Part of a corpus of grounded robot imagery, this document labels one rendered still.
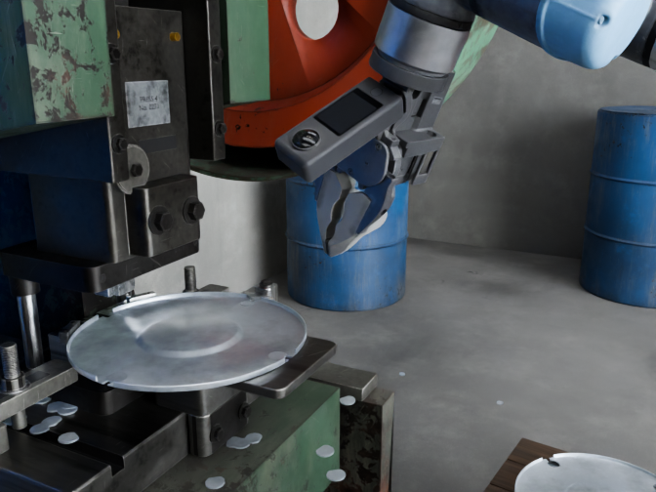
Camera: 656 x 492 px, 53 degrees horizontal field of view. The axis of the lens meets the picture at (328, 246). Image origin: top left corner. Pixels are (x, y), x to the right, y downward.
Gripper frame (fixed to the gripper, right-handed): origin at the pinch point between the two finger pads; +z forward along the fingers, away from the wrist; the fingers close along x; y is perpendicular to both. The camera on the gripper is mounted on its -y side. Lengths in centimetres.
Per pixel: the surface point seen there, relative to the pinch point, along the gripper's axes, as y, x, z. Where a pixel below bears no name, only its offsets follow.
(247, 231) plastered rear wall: 155, 155, 139
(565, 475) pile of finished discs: 58, -27, 48
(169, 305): 0.9, 22.4, 26.3
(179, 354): -8.0, 8.8, 19.9
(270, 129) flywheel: 26.2, 36.8, 8.6
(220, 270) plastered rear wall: 133, 144, 149
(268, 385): -5.3, -2.8, 15.3
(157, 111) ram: -3.1, 27.5, -1.3
